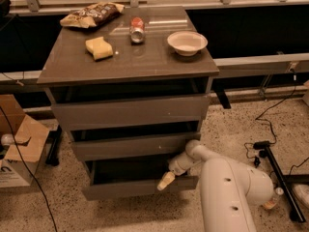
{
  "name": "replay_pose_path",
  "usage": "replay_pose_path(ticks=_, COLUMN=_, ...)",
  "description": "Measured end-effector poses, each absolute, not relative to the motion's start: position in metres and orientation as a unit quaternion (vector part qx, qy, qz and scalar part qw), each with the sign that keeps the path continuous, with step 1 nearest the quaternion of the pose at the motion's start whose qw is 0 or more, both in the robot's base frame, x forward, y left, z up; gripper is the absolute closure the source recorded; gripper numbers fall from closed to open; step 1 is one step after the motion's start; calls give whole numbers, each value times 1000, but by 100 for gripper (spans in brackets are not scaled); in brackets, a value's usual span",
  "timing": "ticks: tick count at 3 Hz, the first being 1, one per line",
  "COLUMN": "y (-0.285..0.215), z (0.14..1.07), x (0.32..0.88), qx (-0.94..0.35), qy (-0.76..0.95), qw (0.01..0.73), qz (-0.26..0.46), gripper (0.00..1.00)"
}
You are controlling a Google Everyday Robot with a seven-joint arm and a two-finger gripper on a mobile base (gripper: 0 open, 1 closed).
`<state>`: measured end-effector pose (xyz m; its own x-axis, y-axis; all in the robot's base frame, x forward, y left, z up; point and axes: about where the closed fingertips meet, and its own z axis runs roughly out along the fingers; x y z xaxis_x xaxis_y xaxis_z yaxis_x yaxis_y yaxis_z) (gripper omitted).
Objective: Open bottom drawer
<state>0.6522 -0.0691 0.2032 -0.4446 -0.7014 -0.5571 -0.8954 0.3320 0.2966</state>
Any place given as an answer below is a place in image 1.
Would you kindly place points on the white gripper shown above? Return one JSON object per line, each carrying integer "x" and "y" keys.
{"x": 178, "y": 167}

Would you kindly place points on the grey drawer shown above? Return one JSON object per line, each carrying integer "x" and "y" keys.
{"x": 126, "y": 113}
{"x": 133, "y": 146}
{"x": 136, "y": 176}

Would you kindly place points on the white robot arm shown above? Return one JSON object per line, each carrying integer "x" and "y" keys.
{"x": 228, "y": 188}

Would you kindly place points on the grey drawer cabinet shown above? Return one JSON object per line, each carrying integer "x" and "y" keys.
{"x": 147, "y": 70}

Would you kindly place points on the open cardboard box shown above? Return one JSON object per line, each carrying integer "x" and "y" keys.
{"x": 22, "y": 142}

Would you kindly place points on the clear plastic bottle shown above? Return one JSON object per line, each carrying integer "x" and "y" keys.
{"x": 273, "y": 201}

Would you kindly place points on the black left stand foot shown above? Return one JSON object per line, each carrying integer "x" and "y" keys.
{"x": 53, "y": 143}

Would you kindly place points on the black stand leg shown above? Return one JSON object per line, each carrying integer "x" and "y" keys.
{"x": 285, "y": 181}

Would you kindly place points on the white bowl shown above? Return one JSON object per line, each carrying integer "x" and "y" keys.
{"x": 187, "y": 43}

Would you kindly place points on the yellow sponge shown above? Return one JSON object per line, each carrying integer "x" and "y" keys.
{"x": 99, "y": 48}

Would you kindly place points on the red soda can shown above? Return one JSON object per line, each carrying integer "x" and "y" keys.
{"x": 137, "y": 30}

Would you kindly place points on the brown chip bag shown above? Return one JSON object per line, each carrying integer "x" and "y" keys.
{"x": 93, "y": 16}

